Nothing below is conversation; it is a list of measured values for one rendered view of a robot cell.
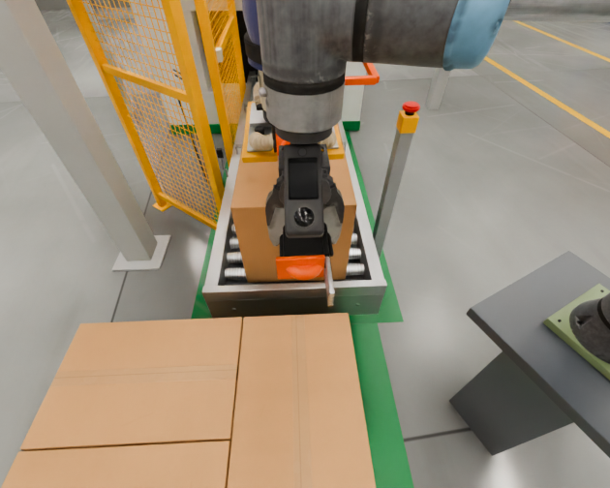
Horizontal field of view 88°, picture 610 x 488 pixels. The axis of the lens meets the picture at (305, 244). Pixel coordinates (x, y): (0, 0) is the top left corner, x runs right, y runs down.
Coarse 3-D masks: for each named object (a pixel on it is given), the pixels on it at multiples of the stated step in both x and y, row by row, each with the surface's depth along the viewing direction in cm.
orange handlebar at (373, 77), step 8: (368, 64) 99; (368, 72) 98; (376, 72) 95; (352, 80) 93; (360, 80) 93; (368, 80) 93; (376, 80) 93; (312, 264) 48; (288, 272) 48; (296, 272) 47; (304, 272) 47; (312, 272) 47
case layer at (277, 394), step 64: (192, 320) 116; (256, 320) 116; (320, 320) 116; (64, 384) 101; (128, 384) 101; (192, 384) 101; (256, 384) 101; (320, 384) 101; (64, 448) 91; (128, 448) 89; (192, 448) 89; (256, 448) 89; (320, 448) 89
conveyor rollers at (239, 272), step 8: (232, 232) 150; (232, 240) 143; (352, 240) 145; (232, 248) 145; (352, 248) 140; (232, 256) 137; (240, 256) 137; (352, 256) 139; (360, 256) 139; (352, 264) 134; (360, 264) 134; (232, 272) 131; (240, 272) 131; (352, 272) 133; (360, 272) 133; (360, 280) 129
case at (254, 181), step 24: (240, 168) 112; (264, 168) 112; (336, 168) 112; (240, 192) 103; (264, 192) 103; (240, 216) 101; (264, 216) 101; (240, 240) 109; (264, 240) 109; (264, 264) 119; (336, 264) 121
